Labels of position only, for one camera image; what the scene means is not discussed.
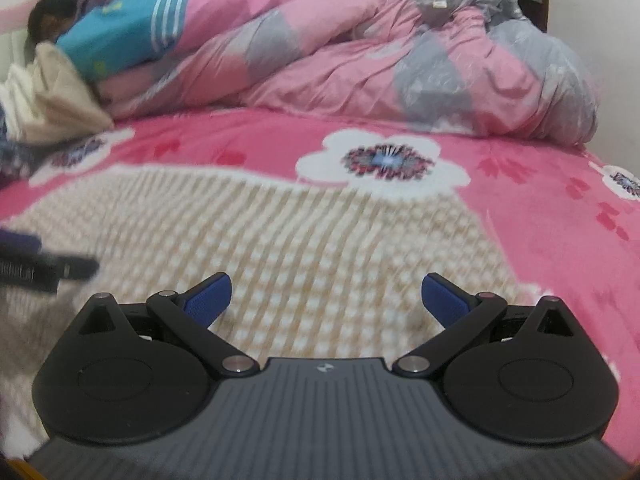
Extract pink floral bed sheet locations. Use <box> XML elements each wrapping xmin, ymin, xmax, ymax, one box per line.
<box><xmin>0</xmin><ymin>107</ymin><xmax>640</xmax><ymax>461</ymax></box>

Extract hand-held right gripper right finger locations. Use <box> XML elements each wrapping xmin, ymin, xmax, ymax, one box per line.
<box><xmin>392</xmin><ymin>272</ymin><xmax>577</xmax><ymax>378</ymax></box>

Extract cream folded garment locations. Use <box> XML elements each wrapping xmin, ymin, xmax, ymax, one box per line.
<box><xmin>0</xmin><ymin>67</ymin><xmax>42</xmax><ymax>142</ymax></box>

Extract beige folded garment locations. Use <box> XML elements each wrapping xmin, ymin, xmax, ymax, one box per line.
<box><xmin>30</xmin><ymin>42</ymin><xmax>116</xmax><ymax>146</ymax></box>

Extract pink and grey quilt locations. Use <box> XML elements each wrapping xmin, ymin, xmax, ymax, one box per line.
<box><xmin>97</xmin><ymin>0</ymin><xmax>601</xmax><ymax>146</ymax></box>

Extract pink and white headboard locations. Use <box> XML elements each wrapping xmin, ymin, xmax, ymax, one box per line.
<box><xmin>0</xmin><ymin>2</ymin><xmax>37</xmax><ymax>81</ymax></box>

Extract dark brown cloth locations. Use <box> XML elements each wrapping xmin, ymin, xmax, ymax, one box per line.
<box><xmin>27</xmin><ymin>0</ymin><xmax>123</xmax><ymax>58</ymax></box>

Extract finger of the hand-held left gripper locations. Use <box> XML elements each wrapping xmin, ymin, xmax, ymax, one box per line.
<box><xmin>0</xmin><ymin>255</ymin><xmax>99</xmax><ymax>295</ymax></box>
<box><xmin>0</xmin><ymin>230</ymin><xmax>43</xmax><ymax>257</ymax></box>

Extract beige checked knit coat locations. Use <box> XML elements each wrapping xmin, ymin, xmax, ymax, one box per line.
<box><xmin>0</xmin><ymin>162</ymin><xmax>546</xmax><ymax>461</ymax></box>

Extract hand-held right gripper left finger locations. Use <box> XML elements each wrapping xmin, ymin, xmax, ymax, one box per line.
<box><xmin>76</xmin><ymin>272</ymin><xmax>260</xmax><ymax>379</ymax></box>

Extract blue plaid clothes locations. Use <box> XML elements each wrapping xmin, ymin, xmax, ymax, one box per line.
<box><xmin>0</xmin><ymin>105</ymin><xmax>37</xmax><ymax>187</ymax></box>

